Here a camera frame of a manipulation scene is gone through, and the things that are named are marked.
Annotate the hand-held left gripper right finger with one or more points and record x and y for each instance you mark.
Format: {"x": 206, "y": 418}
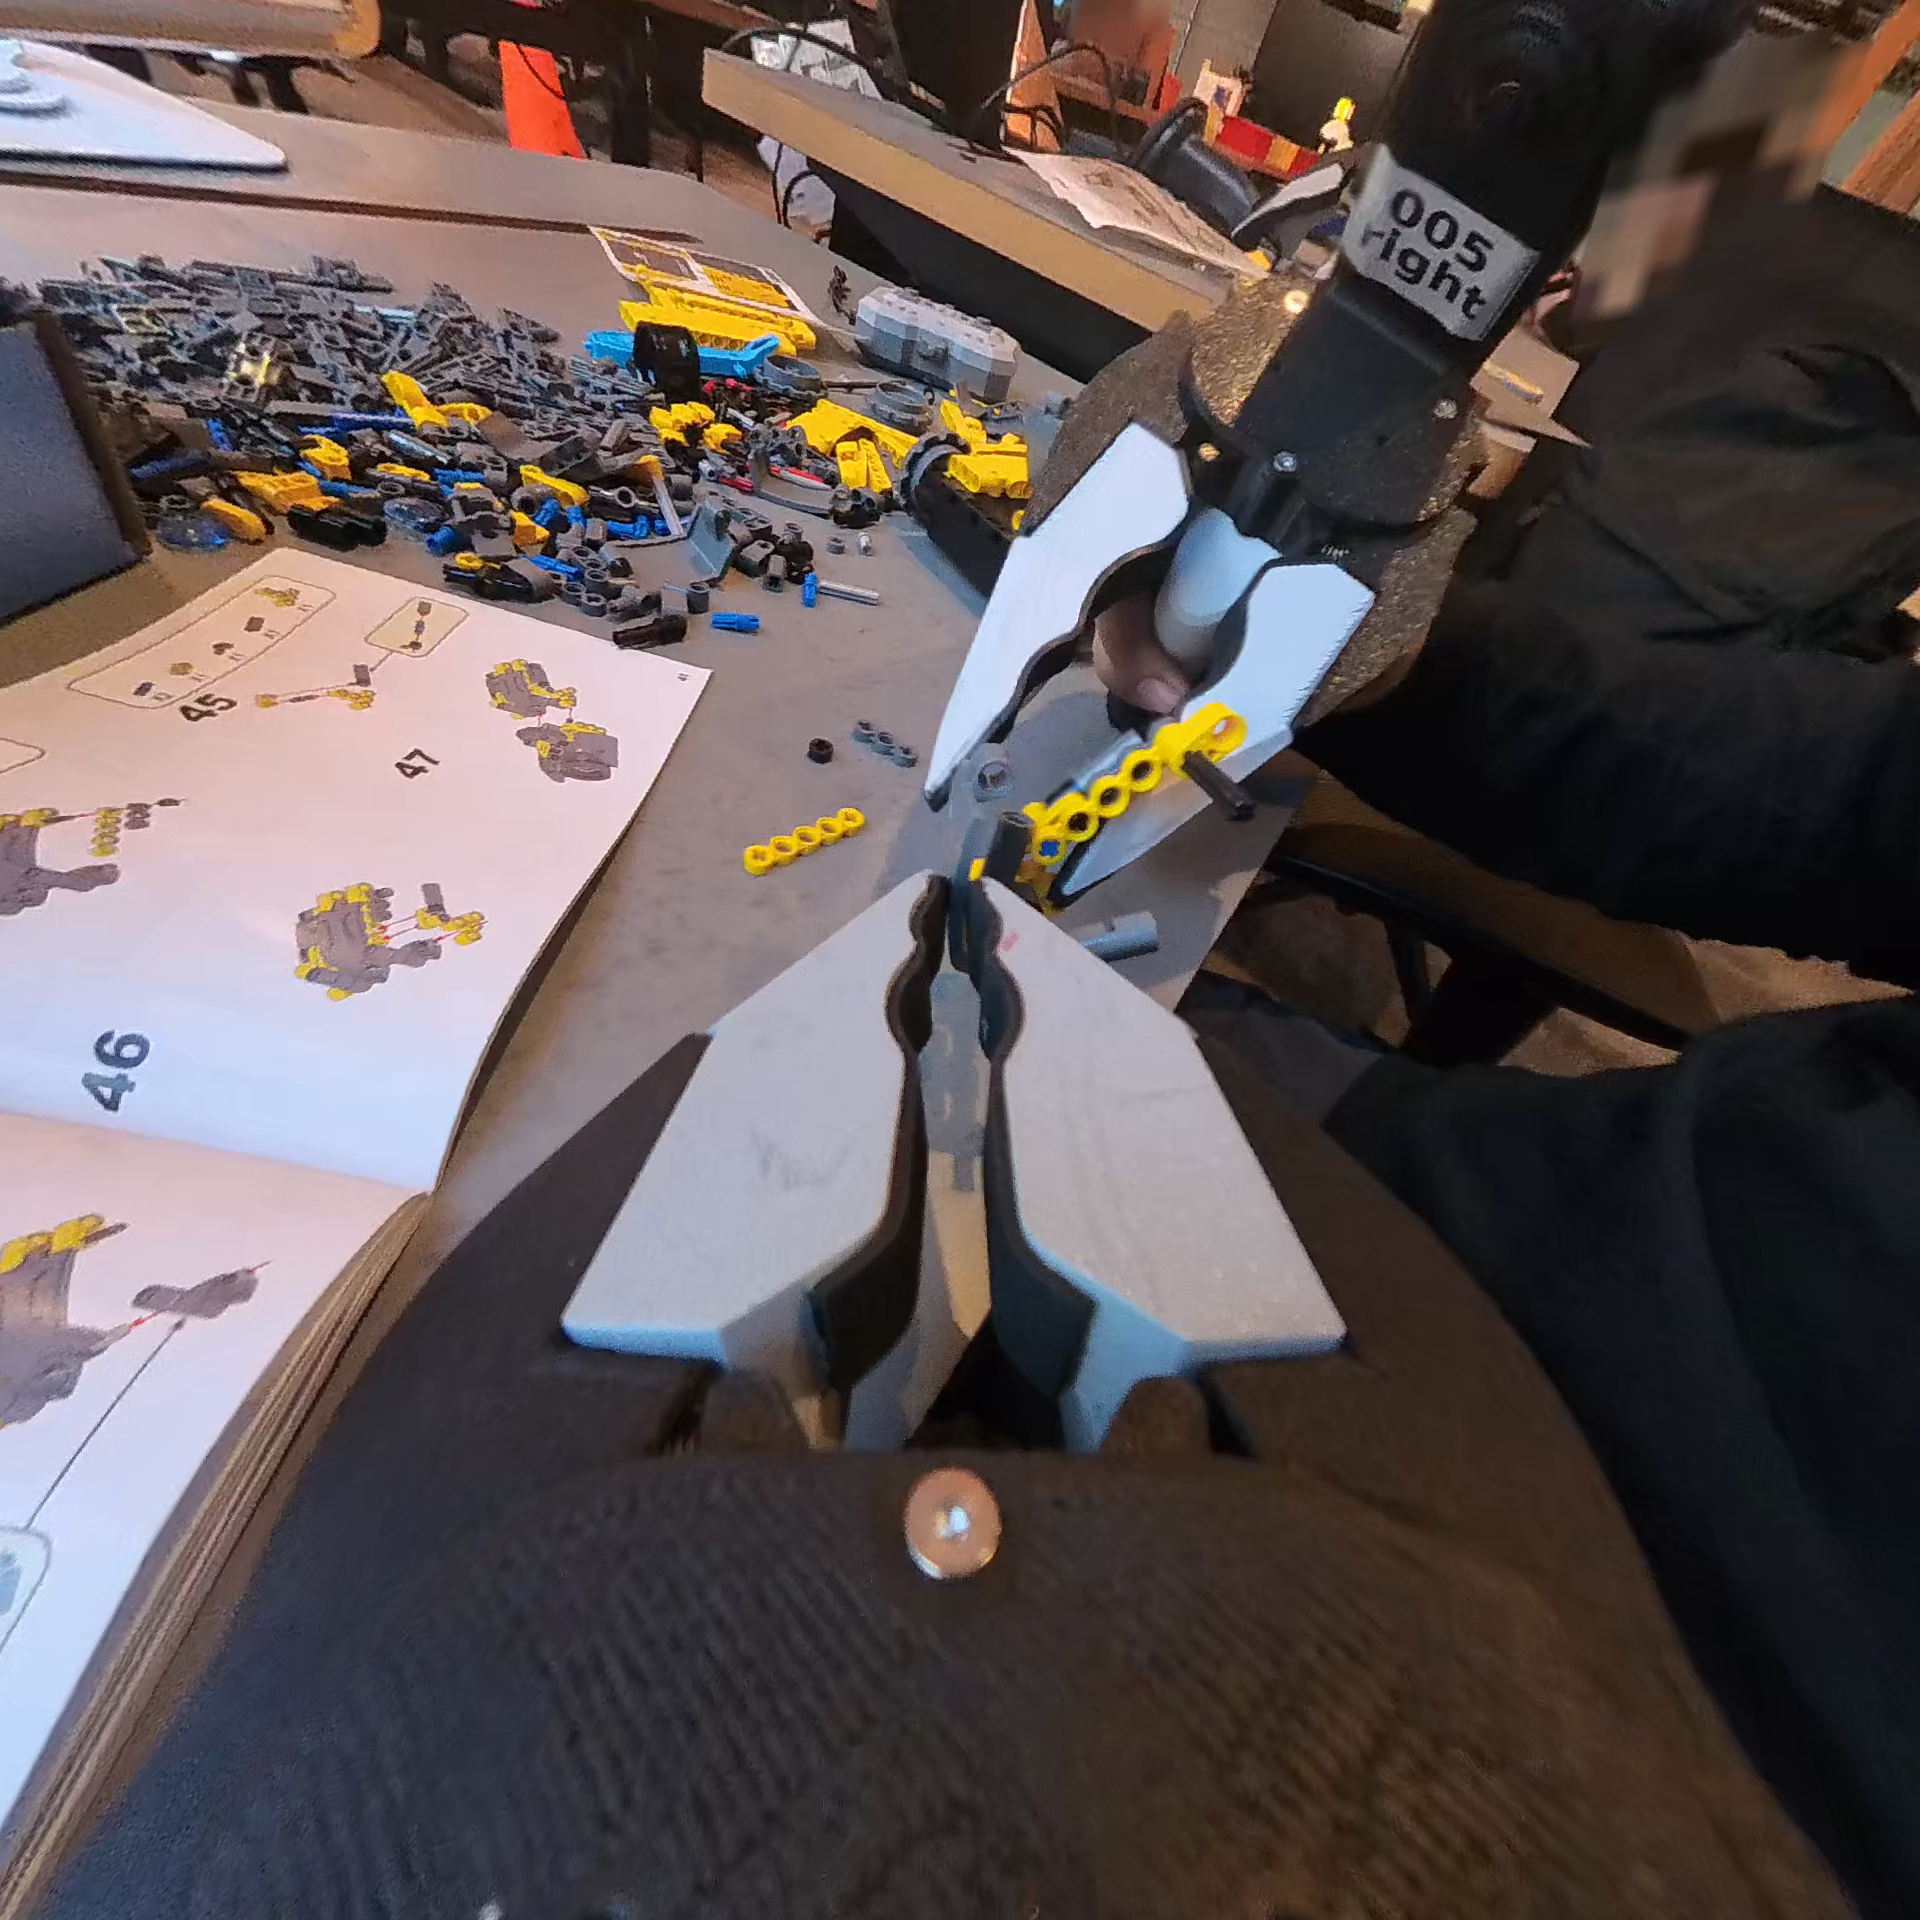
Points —
{"x": 1156, "y": 1201}

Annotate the yellow five-hole beam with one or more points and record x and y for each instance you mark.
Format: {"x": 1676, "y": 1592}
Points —
{"x": 804, "y": 839}

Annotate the yellow striped sticker sheet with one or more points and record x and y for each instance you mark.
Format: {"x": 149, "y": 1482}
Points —
{"x": 698, "y": 270}

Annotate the grey battery hub block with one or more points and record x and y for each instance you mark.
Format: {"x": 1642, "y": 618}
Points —
{"x": 938, "y": 342}

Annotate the person's black clothed body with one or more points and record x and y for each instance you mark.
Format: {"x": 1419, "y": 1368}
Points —
{"x": 1725, "y": 1425}

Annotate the grey three-hole beam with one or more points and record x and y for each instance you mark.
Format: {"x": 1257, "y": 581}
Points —
{"x": 885, "y": 746}

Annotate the small yellow toy figure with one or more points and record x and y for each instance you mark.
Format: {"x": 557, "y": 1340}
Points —
{"x": 1338, "y": 125}

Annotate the white monitor stand base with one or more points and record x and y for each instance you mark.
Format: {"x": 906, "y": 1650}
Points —
{"x": 121, "y": 129}

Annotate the open instruction booklet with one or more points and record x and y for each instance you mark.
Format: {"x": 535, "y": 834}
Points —
{"x": 300, "y": 839}

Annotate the yellow brick assembly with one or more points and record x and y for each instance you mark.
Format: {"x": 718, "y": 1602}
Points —
{"x": 1142, "y": 774}

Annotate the black connector piece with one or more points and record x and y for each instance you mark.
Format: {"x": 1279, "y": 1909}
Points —
{"x": 650, "y": 629}

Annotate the blue brick panel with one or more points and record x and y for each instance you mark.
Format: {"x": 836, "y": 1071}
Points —
{"x": 615, "y": 348}

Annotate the grey desk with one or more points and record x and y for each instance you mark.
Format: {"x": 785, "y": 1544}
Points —
{"x": 676, "y": 930}

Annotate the orange object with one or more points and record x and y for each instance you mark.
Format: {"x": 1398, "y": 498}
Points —
{"x": 541, "y": 100}

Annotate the printed paper sheet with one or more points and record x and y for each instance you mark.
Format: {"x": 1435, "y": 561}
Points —
{"x": 1142, "y": 212}

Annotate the pile of loose toy bricks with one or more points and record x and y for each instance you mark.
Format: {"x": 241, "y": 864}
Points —
{"x": 377, "y": 422}

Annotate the person's right forearm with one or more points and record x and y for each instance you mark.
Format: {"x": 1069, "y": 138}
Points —
{"x": 1652, "y": 780}

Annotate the person's right hand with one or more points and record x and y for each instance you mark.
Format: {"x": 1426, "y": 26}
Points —
{"x": 1142, "y": 676}

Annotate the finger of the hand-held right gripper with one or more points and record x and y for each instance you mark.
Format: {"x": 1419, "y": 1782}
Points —
{"x": 1067, "y": 557}
{"x": 1306, "y": 645}

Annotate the grey background table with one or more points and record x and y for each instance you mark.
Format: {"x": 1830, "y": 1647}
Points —
{"x": 901, "y": 149}

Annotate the dark blue cardboard box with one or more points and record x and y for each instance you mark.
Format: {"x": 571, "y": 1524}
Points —
{"x": 54, "y": 464}

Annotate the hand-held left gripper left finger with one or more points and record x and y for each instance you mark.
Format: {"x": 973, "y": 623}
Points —
{"x": 781, "y": 1184}

